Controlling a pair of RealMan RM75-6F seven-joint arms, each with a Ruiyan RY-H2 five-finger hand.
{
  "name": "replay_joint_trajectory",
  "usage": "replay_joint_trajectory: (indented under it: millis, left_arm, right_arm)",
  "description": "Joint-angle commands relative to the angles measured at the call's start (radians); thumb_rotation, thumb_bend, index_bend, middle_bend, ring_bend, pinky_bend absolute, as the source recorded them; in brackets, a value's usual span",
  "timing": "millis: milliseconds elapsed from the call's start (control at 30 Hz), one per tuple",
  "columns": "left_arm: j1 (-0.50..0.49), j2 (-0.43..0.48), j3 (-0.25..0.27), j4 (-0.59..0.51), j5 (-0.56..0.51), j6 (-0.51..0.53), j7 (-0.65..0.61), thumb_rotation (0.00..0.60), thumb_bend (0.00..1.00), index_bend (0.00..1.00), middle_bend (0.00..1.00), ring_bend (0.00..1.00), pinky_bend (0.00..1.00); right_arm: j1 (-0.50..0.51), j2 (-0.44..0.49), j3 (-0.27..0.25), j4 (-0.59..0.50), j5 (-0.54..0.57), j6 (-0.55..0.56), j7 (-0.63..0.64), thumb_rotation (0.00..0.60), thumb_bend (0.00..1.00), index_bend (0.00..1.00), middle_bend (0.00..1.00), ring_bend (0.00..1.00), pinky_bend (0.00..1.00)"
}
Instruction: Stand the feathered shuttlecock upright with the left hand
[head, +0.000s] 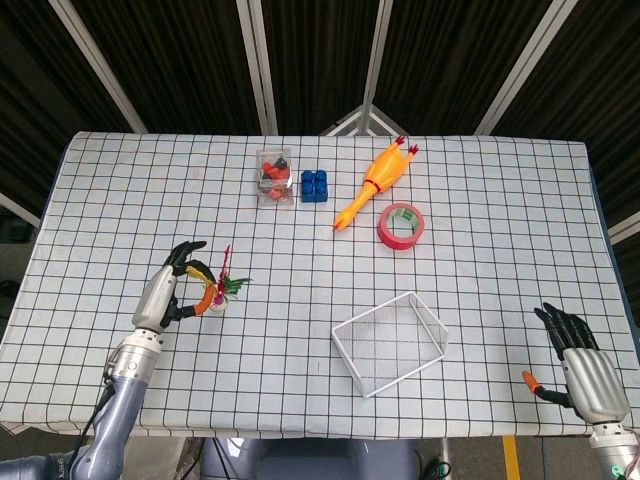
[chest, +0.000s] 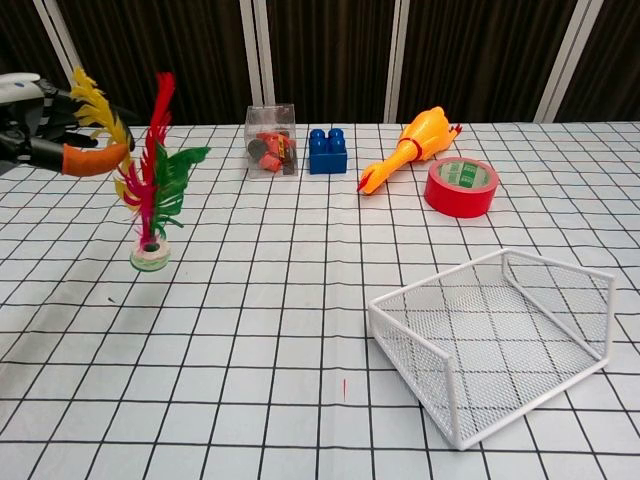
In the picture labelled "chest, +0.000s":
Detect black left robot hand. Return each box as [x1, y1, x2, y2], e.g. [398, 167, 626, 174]
[0, 72, 136, 177]

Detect colourful feather shuttlecock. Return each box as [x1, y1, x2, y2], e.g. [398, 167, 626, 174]
[69, 66, 212, 273]

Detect clear plastic box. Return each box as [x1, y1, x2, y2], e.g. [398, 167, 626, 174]
[243, 102, 299, 180]

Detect orange toy parts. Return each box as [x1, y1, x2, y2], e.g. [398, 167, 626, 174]
[247, 130, 297, 176]

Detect white checkered tablecloth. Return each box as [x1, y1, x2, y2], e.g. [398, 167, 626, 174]
[0, 121, 640, 480]

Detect blue toy building block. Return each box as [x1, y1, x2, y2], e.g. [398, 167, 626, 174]
[308, 128, 349, 176]

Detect yellow rubber chicken toy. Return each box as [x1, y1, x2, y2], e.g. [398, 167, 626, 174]
[356, 105, 463, 196]

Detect red tape roll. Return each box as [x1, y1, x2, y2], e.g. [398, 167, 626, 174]
[424, 156, 500, 220]

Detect white partition frame post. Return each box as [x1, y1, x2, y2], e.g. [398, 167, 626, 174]
[238, 0, 276, 108]
[533, 0, 599, 124]
[32, 0, 105, 127]
[383, 0, 417, 124]

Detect white wire mesh tray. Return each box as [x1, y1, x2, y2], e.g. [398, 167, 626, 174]
[367, 248, 617, 451]

